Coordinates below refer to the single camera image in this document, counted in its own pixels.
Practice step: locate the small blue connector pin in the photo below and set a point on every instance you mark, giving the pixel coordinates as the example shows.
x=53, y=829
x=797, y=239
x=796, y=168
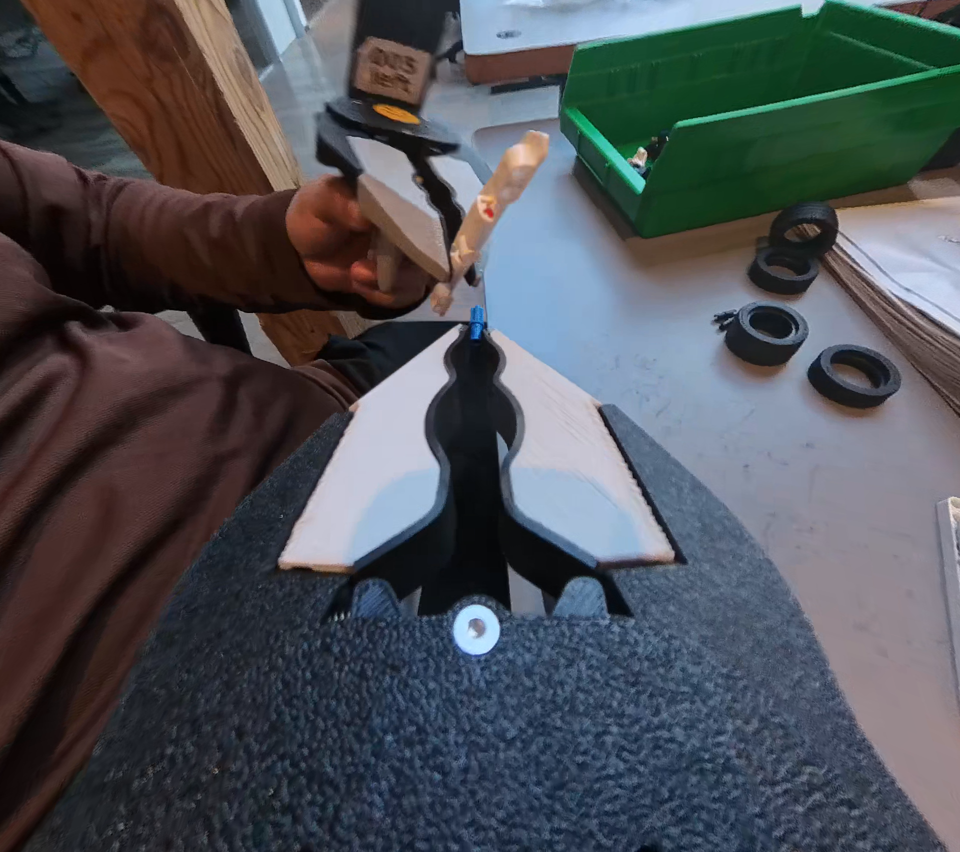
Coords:
x=477, y=327

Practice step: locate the person's left forearm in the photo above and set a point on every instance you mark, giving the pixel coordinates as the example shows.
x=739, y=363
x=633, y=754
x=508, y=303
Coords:
x=150, y=229

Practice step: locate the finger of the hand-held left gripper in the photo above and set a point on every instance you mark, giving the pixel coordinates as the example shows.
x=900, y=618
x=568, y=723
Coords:
x=480, y=176
x=397, y=214

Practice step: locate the grey desk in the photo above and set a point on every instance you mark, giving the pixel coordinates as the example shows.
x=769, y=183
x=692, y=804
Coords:
x=675, y=454

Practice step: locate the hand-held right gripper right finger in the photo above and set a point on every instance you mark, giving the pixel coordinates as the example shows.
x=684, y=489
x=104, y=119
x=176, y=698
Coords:
x=585, y=484

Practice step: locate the person's brown-shirted torso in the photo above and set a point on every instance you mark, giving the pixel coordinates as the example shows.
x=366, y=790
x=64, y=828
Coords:
x=112, y=492

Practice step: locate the white beam with cylinders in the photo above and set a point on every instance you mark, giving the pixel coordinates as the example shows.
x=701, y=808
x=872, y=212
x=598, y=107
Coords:
x=949, y=604

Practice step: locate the black rubber toy tyre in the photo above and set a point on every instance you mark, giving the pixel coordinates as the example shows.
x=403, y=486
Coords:
x=778, y=225
x=847, y=396
x=761, y=353
x=780, y=285

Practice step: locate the person's left hand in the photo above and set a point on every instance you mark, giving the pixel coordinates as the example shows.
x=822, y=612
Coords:
x=330, y=236

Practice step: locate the long white pointed panel piece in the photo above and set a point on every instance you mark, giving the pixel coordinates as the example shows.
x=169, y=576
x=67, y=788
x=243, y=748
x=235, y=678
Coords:
x=510, y=180

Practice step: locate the green plastic bin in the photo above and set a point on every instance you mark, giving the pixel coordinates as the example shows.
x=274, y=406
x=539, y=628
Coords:
x=750, y=154

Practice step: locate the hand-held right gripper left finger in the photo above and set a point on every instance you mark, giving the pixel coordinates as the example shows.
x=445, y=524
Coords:
x=367, y=484

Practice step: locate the wooden bench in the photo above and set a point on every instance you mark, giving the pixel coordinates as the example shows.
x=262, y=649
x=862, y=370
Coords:
x=150, y=41

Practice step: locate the open instruction booklet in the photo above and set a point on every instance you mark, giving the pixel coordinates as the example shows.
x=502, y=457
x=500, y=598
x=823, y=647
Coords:
x=915, y=251

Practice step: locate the person's black garment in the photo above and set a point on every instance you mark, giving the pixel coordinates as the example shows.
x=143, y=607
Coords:
x=375, y=357

